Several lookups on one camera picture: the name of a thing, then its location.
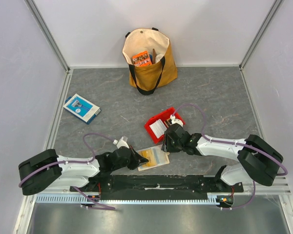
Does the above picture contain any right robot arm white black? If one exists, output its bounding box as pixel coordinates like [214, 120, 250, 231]
[162, 123, 287, 192]

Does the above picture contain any mustard canvas tote bag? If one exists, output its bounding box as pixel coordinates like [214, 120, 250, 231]
[122, 28, 178, 96]

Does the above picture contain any white cable duct rail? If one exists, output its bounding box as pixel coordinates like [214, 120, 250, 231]
[35, 194, 220, 205]

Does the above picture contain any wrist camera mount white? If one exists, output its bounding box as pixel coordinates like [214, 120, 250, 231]
[168, 115, 184, 127]
[113, 136, 129, 149]

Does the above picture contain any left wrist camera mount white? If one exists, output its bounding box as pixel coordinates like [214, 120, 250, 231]
[113, 136, 129, 149]

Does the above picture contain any beige leather card holder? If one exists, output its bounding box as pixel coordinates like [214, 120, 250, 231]
[137, 145, 170, 171]

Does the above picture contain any gold card in bin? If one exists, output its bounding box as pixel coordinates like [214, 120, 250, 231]
[164, 118, 173, 128]

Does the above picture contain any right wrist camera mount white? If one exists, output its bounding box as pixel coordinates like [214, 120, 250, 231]
[168, 115, 184, 127]

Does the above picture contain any blue razor package box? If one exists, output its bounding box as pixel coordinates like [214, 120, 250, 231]
[63, 94, 101, 124]

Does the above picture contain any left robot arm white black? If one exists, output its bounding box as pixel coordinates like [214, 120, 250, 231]
[18, 146, 149, 195]

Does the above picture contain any orange snack box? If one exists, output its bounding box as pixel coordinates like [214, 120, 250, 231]
[132, 51, 152, 67]

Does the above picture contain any white card stack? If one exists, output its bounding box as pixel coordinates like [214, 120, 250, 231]
[149, 119, 167, 138]

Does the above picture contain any red plastic bin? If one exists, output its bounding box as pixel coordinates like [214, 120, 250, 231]
[144, 107, 175, 144]

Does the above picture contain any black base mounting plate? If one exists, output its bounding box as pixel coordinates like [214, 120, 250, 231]
[80, 175, 244, 200]

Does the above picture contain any brown item in bag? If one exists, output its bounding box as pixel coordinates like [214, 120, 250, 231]
[150, 49, 156, 64]

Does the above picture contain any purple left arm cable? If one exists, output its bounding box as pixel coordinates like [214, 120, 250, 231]
[18, 133, 117, 211]

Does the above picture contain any white item in bag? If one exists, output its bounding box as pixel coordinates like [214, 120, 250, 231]
[155, 54, 164, 63]

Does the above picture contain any gold credit card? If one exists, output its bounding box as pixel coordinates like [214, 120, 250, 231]
[141, 149, 158, 168]

